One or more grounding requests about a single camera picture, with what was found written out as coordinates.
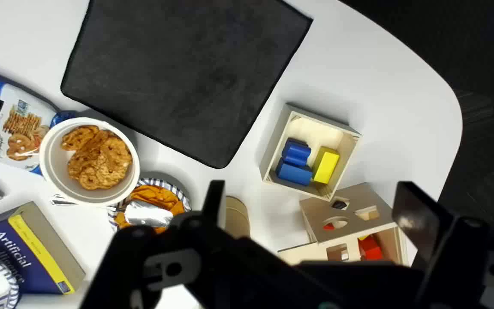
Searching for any open wooden tray box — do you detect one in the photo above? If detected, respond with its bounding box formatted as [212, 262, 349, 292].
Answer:
[260, 103, 364, 202]

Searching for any blue wooden block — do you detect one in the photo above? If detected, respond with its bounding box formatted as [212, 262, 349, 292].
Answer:
[284, 137, 313, 168]
[275, 159, 316, 189]

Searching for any dark grey microfibre towel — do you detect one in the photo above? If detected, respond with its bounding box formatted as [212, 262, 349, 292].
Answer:
[59, 0, 315, 170]

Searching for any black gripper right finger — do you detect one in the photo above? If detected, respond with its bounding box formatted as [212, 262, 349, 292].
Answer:
[394, 180, 494, 309]

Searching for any white round bowl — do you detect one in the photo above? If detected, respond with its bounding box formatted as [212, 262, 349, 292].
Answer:
[38, 115, 143, 206]

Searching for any round silver rimmed plate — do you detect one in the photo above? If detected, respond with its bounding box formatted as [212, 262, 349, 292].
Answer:
[107, 173, 195, 233]

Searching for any red wooden block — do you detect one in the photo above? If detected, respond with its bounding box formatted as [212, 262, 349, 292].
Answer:
[358, 233, 388, 262]

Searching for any silver wrapped snack piece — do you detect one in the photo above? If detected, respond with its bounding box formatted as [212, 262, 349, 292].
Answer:
[124, 199, 176, 228]

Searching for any blue pretzel snack bag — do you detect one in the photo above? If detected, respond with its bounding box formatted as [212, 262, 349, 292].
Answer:
[0, 67, 78, 177]

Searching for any blue yellow hardcover book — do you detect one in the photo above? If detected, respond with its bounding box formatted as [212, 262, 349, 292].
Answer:
[0, 199, 88, 297]

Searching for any wooden shape sorter cube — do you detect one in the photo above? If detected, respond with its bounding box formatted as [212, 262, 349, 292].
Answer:
[279, 180, 419, 268]

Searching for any yellow wooden block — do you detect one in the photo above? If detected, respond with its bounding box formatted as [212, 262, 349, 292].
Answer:
[313, 146, 342, 185]

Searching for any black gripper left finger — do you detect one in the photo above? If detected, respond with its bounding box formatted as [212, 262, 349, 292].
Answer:
[81, 178, 239, 309]

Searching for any pretzel crisps pile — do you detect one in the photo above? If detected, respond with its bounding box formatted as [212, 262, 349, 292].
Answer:
[59, 125, 135, 192]

